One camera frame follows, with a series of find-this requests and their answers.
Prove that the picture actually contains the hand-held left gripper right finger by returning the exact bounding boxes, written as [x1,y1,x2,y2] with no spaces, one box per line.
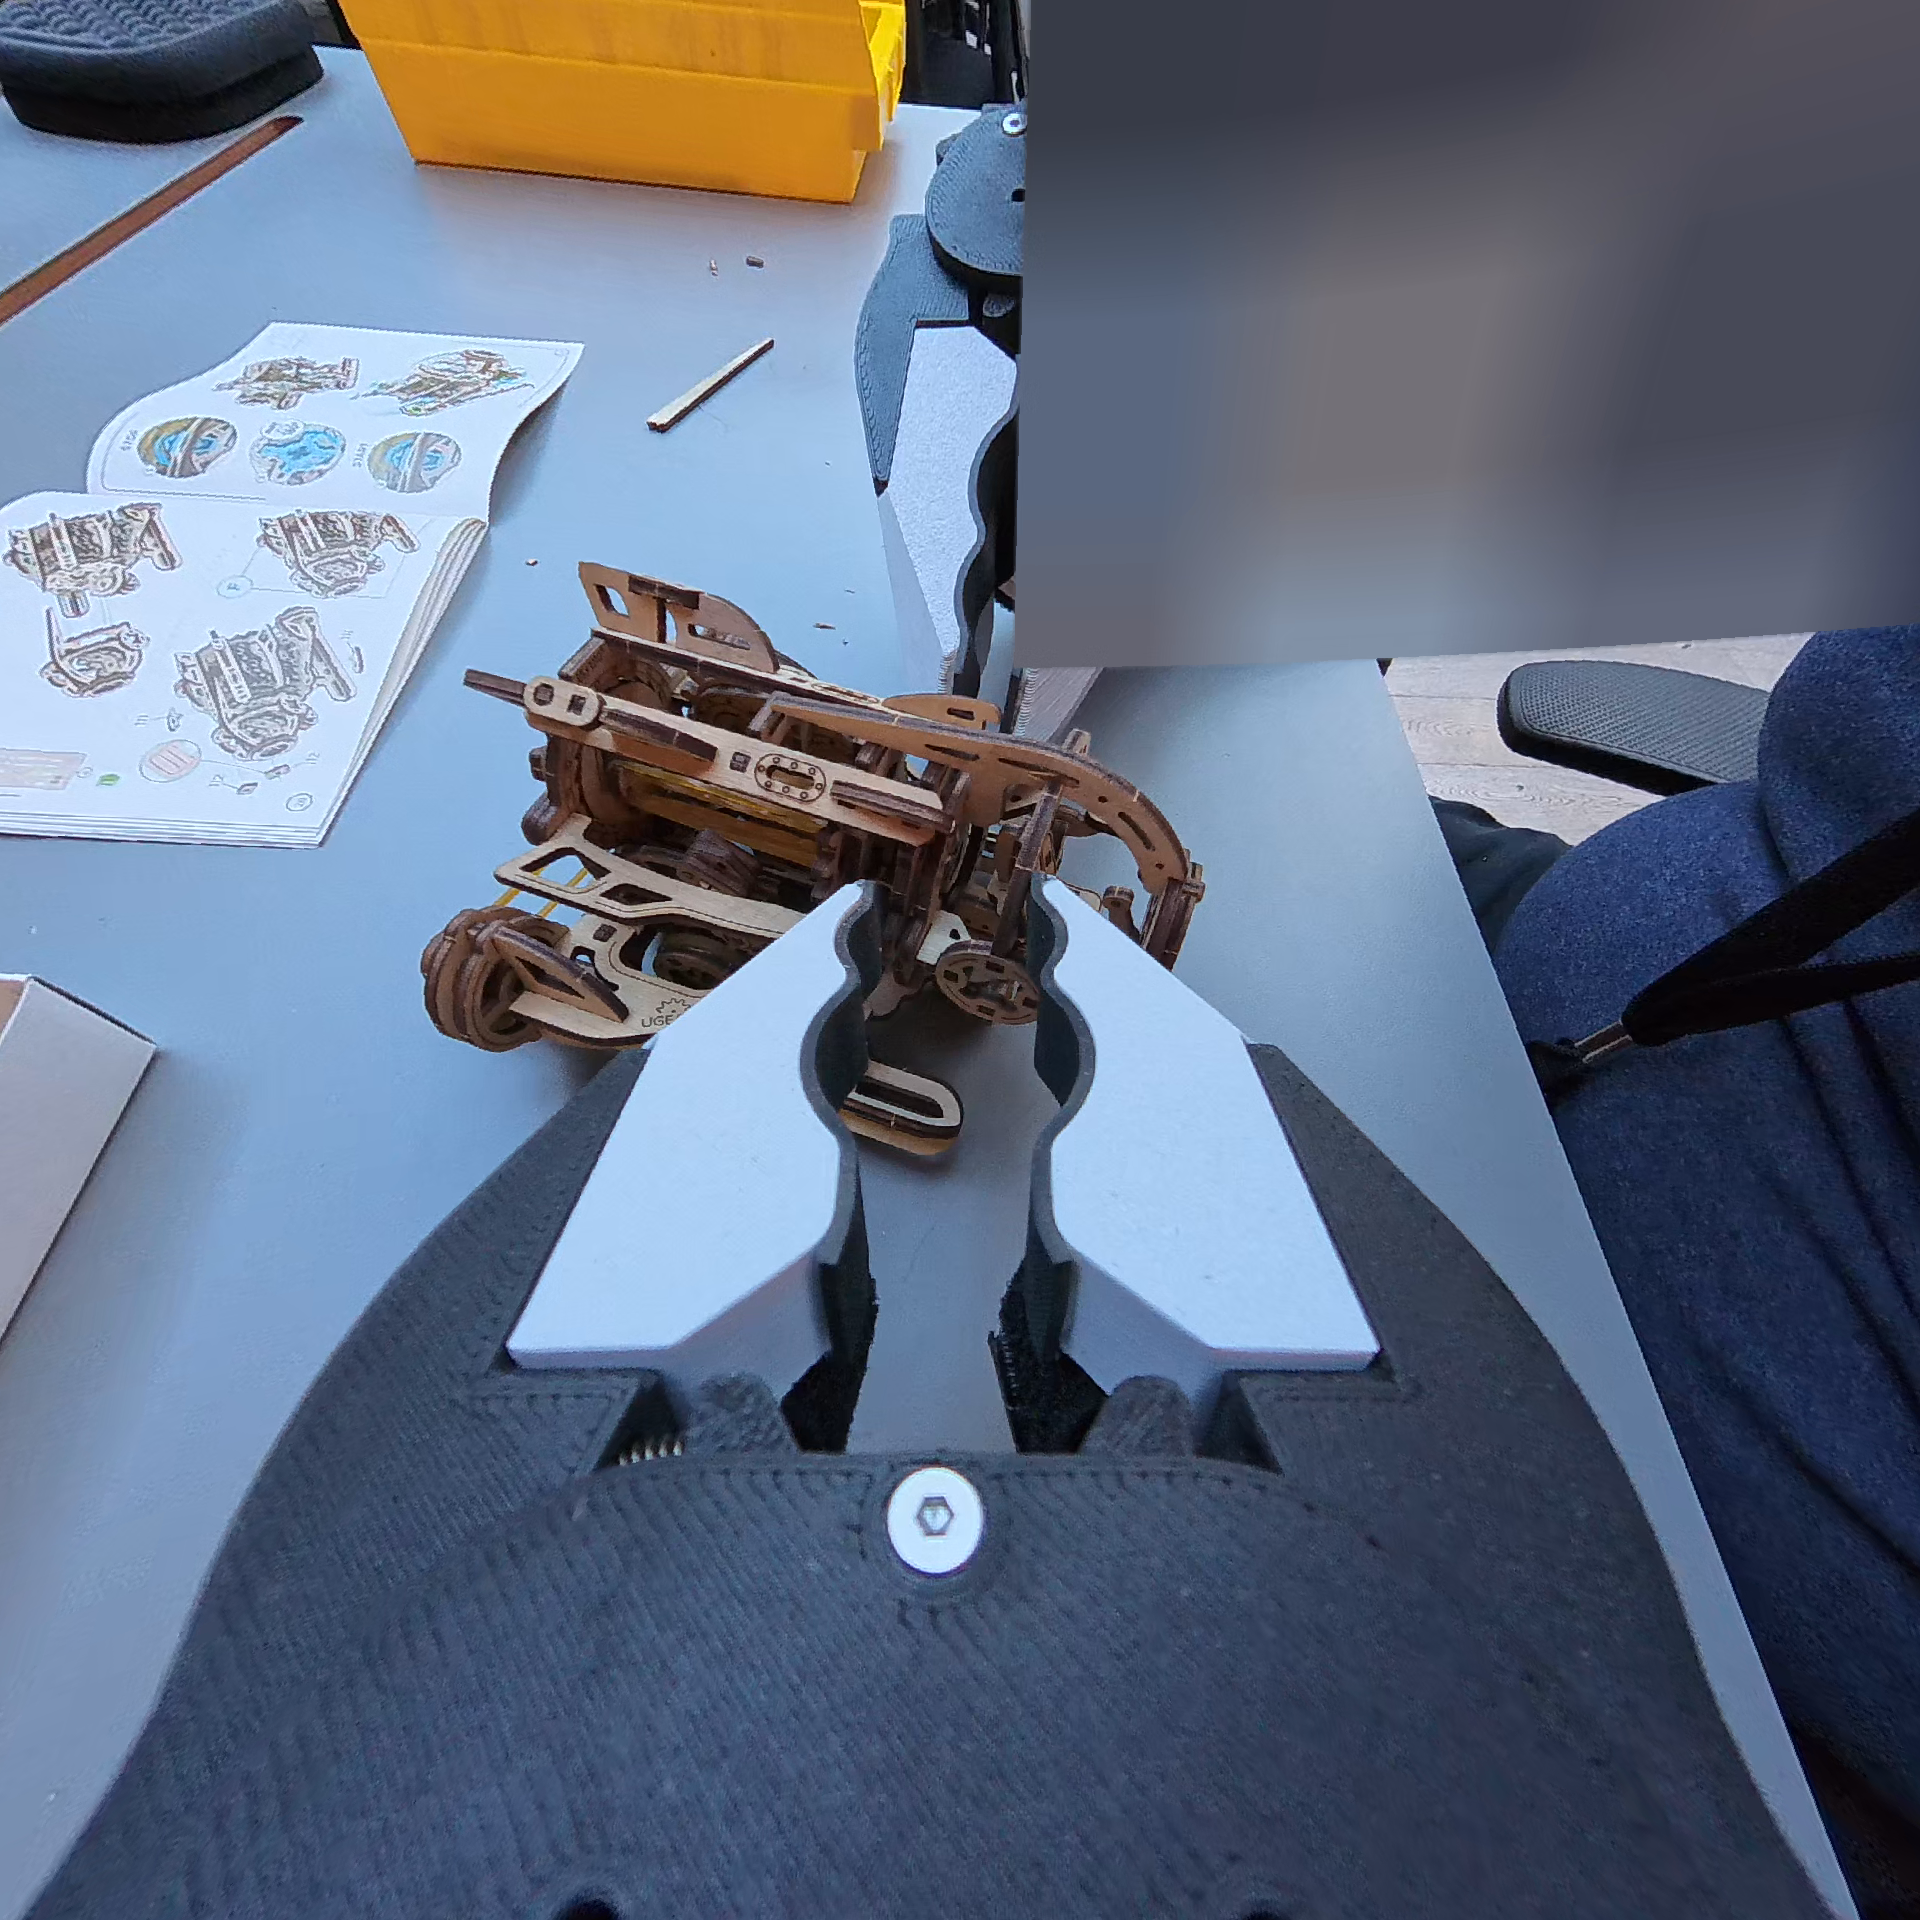
[992,879,1383,1454]

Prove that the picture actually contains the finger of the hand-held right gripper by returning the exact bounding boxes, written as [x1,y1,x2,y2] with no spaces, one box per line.
[876,320,1027,700]

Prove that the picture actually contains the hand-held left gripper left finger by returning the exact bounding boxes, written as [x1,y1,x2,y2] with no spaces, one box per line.
[504,882,880,1454]

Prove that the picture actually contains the small wooden part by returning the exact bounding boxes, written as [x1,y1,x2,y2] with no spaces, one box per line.
[837,1056,963,1159]

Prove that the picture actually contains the wooden mechanical model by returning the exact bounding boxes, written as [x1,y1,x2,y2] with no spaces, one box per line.
[421,562,1211,1060]

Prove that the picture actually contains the thin wooden stick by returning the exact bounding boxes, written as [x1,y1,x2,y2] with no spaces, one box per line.
[644,336,778,434]

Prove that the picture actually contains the nested yellow plastic bins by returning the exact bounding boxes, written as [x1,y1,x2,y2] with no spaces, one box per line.
[336,0,913,209]

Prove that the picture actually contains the person's blue clothing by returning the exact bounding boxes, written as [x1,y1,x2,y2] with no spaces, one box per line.
[1433,631,1920,1920]

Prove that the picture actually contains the black chair armrest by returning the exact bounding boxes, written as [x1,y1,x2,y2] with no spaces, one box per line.
[1497,661,1788,798]

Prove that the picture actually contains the white cardboard box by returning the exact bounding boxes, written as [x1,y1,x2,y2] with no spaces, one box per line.
[0,974,158,1338]

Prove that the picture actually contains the illustrated instruction booklet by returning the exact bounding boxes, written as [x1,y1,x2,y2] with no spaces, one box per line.
[0,318,589,853]

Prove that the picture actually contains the black textured pad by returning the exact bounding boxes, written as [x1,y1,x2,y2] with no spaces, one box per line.
[0,0,324,149]

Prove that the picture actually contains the black lanyard strap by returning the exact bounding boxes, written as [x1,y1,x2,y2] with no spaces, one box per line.
[1531,810,1920,1069]

